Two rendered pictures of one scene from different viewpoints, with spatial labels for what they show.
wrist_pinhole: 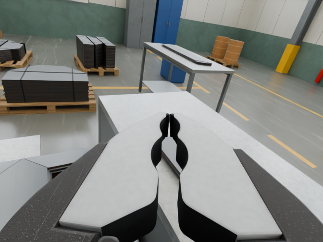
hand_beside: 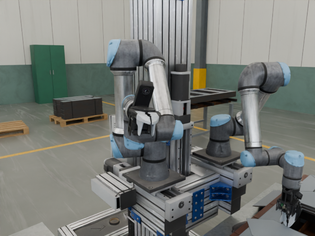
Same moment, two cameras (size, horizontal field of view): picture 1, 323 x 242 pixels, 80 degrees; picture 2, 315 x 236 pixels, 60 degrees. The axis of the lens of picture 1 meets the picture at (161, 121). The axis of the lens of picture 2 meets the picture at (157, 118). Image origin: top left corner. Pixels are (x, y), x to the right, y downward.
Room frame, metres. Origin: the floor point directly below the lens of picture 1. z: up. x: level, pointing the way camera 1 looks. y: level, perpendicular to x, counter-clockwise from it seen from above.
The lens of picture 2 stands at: (0.78, -0.11, 1.62)
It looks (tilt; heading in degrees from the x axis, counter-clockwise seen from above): 13 degrees down; 170
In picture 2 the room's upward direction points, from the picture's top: straight up
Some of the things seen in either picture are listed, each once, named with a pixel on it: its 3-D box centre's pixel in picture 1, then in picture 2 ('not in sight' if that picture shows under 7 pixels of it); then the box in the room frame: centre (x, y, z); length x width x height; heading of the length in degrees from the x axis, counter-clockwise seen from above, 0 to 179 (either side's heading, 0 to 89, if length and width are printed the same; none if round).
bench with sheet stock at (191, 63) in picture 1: (176, 81); not in sight; (3.21, -0.13, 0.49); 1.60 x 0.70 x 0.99; 32
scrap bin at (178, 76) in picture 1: (173, 67); not in sight; (4.93, -0.06, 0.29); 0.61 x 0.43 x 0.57; 28
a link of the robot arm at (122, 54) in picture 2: not in sight; (124, 101); (-0.45, -0.04, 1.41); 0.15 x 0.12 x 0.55; 93
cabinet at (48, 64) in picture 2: not in sight; (49, 74); (-9.31, -2.08, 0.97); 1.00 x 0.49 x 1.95; 118
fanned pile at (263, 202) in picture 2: not in sight; (275, 200); (-0.65, 0.93, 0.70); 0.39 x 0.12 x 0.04; 124
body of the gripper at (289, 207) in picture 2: not in sight; (288, 198); (-0.19, 0.66, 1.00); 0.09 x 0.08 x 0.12; 124
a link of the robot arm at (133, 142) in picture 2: not in sight; (138, 133); (-0.19, 0.00, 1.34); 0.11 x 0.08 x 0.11; 93
